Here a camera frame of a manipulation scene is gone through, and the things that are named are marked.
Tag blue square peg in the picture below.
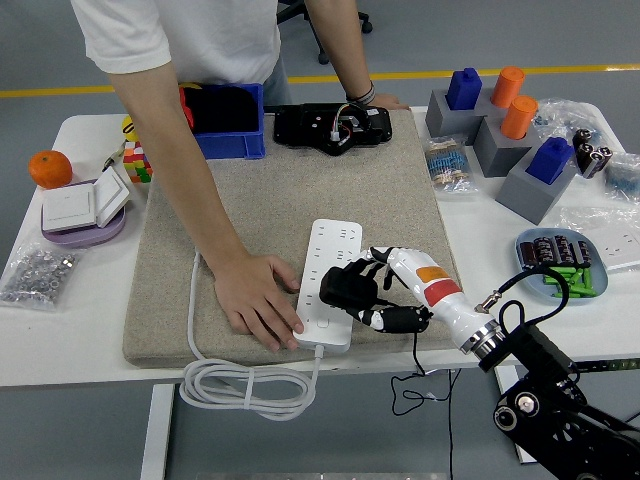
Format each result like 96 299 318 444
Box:
444 67 483 111
524 136 575 186

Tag clear plastic bag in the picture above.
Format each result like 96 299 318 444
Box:
532 97 604 146

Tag bag of silver nuts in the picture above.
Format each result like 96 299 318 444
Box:
0 243 84 314

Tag person's right hand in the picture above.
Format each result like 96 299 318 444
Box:
213 252 306 353

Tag clear bag with socket panel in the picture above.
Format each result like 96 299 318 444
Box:
558 203 640 274

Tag purple dish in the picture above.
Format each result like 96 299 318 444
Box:
39 178 127 250

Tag white wall switch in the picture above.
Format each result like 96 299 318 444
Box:
40 166 131 234

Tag grey wristwatch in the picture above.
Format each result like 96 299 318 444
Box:
345 82 377 106

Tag black desk control panel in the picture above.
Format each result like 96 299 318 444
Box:
574 358 640 372

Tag white power strip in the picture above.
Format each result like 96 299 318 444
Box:
292 218 364 355

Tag orange fruit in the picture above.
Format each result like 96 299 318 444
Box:
27 149 74 190

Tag bag of blue resistors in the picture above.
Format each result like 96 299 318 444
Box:
602 151 640 202

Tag white socket panel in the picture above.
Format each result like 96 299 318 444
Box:
597 230 640 271

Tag grey holder block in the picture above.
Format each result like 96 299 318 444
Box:
424 88 496 146
494 158 579 225
472 115 544 179

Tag black red cloth gloves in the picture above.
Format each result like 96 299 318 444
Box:
178 84 260 135

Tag black capacitor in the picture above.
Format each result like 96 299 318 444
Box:
572 239 594 269
552 234 575 265
533 236 556 265
518 241 539 271

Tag person's left hand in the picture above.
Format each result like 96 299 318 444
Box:
367 92 412 112

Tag colourful puzzle cube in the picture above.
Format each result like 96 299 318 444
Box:
123 140 154 184

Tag black office chair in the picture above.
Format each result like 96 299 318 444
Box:
276 0 374 66

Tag blue plastic bin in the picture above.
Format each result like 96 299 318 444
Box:
192 83 266 161

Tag grey-brown mat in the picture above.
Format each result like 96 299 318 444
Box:
122 108 471 369

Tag orange cylinder peg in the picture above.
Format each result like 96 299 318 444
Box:
489 65 526 109
499 94 539 141

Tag light blue plate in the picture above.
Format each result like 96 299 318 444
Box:
514 227 610 306

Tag black electronic device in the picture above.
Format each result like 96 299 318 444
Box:
272 102 394 157

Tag thin black hanging cable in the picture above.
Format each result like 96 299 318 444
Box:
447 369 457 480

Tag white power strip cable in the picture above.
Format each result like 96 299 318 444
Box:
178 249 324 421

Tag black plug adapter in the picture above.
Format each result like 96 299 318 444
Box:
318 264 399 314

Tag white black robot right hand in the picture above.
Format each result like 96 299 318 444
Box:
344 244 484 346

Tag small screwdriver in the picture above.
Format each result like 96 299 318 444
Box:
101 140 127 173

